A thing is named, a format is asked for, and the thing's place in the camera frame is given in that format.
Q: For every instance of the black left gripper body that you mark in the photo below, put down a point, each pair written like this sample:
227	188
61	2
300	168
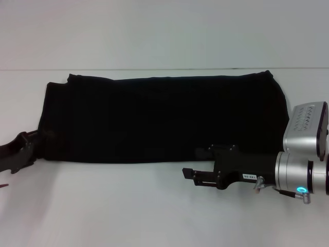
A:
15	154

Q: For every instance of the black shirt with FREE print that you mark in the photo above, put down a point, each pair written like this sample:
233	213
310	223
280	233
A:
164	118

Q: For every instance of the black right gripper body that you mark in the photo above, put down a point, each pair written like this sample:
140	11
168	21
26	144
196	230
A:
246	167

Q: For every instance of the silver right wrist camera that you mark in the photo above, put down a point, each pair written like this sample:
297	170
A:
306	128

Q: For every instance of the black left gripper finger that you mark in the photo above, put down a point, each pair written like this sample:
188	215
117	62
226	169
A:
34	137

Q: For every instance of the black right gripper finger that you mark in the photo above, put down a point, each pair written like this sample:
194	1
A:
205	151
203	176

